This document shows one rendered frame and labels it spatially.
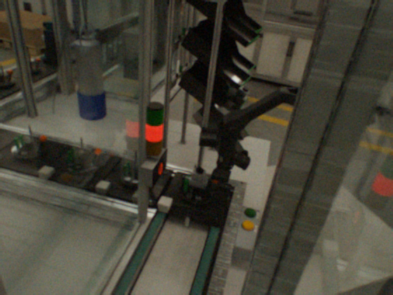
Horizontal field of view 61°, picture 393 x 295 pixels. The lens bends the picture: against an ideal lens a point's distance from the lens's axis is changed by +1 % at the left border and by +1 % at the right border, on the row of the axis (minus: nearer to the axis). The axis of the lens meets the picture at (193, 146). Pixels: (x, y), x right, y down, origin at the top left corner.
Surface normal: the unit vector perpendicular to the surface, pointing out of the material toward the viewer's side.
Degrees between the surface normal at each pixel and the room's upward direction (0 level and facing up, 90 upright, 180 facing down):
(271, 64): 90
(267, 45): 90
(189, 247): 0
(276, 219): 90
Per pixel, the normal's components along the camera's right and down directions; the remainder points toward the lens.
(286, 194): -0.26, 0.50
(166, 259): 0.10, -0.84
